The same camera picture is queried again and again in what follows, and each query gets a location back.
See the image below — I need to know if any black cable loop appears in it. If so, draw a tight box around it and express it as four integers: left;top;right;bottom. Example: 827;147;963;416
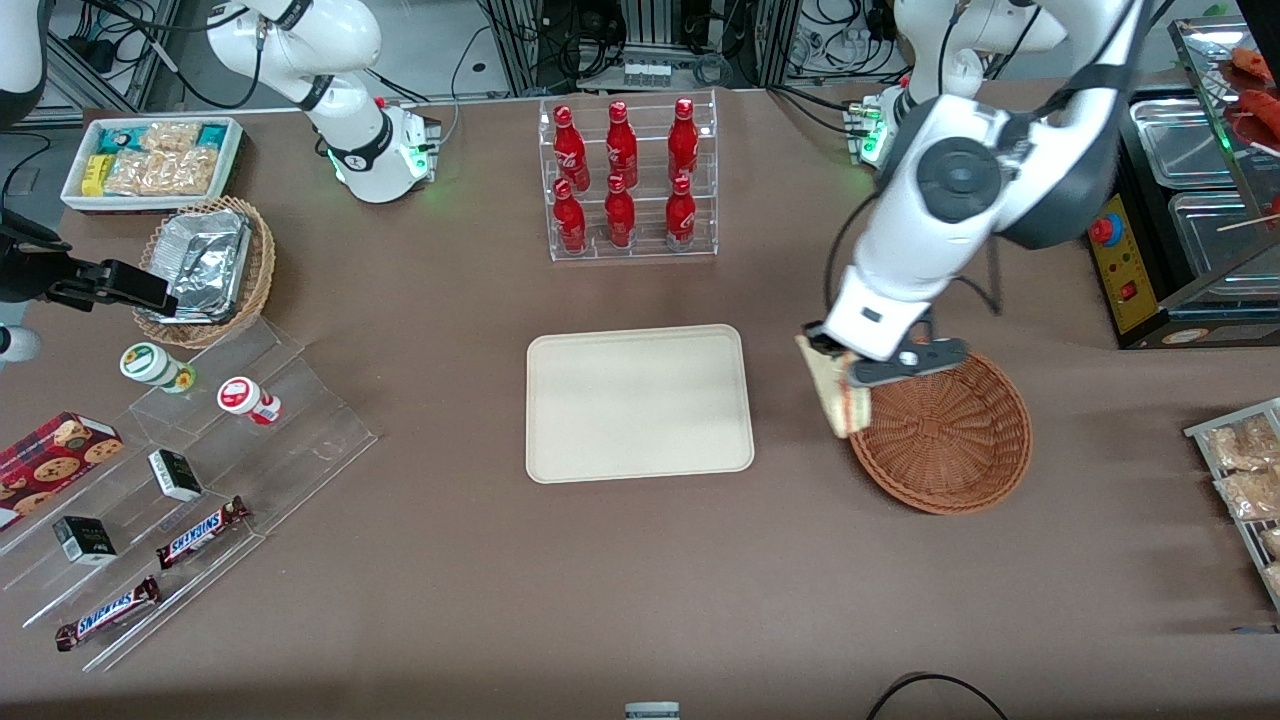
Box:
865;672;1011;720

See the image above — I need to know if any small black box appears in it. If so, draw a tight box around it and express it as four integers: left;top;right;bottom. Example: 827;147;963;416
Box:
147;449;204;503
52;516;119;567

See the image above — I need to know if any red lid yogurt cup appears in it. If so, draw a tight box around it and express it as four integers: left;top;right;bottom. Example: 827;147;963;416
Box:
217;376;283;427

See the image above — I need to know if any aluminium foil container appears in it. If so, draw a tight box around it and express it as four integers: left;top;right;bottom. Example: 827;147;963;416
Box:
145;208;253;324

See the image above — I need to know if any red cola bottle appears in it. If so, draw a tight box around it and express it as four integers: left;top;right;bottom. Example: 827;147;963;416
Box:
605;100;639;189
665;175;698;249
667;97;700;184
552;104;592;193
604;174;637;249
553;178;588;254

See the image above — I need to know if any stainless steel pan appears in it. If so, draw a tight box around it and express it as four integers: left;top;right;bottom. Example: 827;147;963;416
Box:
1168;190;1280;279
1130;95;1247;191

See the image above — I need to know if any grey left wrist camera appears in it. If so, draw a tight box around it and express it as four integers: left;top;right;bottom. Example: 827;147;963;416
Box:
848;338;969;389

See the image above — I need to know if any green lid yogurt cup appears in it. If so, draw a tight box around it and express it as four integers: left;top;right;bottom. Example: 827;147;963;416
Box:
119;342;197;395

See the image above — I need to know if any clear acrylic stepped shelf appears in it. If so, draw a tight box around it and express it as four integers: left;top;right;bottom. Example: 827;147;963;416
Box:
0;318;379;673

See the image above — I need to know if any white rectangular snack bin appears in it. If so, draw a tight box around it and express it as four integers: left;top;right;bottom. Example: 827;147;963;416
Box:
60;116;245;214

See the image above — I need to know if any triangular sandwich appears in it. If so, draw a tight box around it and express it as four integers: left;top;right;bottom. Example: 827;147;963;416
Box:
795;333;873;439

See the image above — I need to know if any tray of packaged pastries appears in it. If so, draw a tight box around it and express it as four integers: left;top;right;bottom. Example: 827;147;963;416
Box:
1184;398;1280;611

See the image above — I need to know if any black food warmer appliance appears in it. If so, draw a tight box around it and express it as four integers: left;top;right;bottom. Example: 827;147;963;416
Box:
1085;15;1280;351

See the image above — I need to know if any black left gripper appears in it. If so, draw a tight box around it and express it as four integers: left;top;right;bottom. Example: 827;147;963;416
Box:
803;320;859;365

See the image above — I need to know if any light wicker basket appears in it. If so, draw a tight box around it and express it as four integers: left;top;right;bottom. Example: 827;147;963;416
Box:
132;196;277;349

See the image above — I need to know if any snickers chocolate bar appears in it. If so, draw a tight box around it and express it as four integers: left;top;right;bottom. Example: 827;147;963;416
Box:
54;575;163;653
155;496;251;571

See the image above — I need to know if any brown wicker basket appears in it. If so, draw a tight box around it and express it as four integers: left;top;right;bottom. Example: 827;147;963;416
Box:
848;345;1034;516

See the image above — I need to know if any large clear cracker bag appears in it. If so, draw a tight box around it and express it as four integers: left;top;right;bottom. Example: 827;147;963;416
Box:
103;146;222;198

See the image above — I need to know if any small clear cracker bag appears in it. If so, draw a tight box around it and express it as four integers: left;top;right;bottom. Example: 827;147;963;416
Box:
140;121;204;154

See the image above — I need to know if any beige plastic tray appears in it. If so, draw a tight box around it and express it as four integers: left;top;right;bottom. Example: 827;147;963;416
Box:
525;323;756;485

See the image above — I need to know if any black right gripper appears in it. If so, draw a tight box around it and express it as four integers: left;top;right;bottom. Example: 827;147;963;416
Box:
0;208;180;317

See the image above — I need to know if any clear acrylic bottle rack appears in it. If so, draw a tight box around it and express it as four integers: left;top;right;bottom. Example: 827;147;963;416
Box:
538;88;719;263

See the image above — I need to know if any red cookie box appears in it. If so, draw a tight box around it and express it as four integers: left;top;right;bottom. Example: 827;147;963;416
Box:
0;411;125;531

